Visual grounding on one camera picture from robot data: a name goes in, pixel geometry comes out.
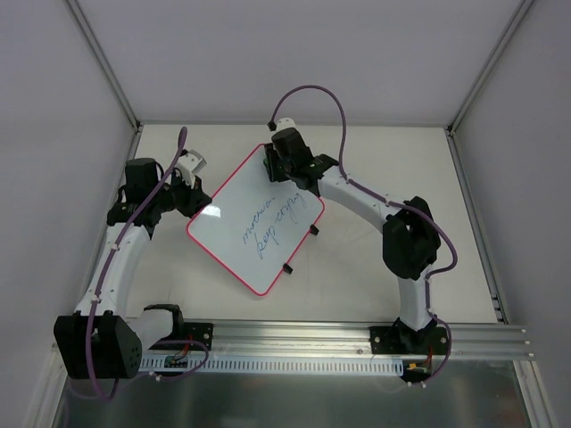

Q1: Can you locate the pink framed whiteboard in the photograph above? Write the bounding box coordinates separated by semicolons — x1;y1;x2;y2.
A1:
186;144;325;296

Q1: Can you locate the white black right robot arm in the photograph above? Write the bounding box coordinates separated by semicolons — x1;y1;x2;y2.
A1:
264;121;441;354

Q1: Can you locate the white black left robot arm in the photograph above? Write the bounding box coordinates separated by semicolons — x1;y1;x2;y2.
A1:
54;151;211;380

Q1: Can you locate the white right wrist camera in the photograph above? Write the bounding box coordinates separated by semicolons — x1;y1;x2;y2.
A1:
267;118;297;133

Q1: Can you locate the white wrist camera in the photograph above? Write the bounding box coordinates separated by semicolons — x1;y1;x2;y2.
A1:
170;149;207;188
267;118;297;133

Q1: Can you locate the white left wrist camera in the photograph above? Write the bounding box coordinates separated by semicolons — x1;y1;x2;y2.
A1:
170;149;207;188

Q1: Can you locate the aluminium corner frame post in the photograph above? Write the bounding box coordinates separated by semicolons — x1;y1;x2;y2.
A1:
447;0;536;136

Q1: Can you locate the left aluminium corner post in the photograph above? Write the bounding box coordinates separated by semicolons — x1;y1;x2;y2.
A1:
64;0;141;133

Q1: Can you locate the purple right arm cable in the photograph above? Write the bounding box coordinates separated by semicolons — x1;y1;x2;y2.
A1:
267;84;459;384

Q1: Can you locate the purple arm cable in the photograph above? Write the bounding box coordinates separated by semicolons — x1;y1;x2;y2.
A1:
267;84;459;384
66;126;210;402

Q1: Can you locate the white slotted cable duct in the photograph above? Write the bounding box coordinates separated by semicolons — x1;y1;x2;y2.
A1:
139;354;404;377

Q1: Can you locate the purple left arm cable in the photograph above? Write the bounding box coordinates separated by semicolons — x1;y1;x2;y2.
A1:
66;126;210;402

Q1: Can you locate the aluminium mounting rail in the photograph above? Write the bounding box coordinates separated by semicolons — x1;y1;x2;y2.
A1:
51;317;535;362

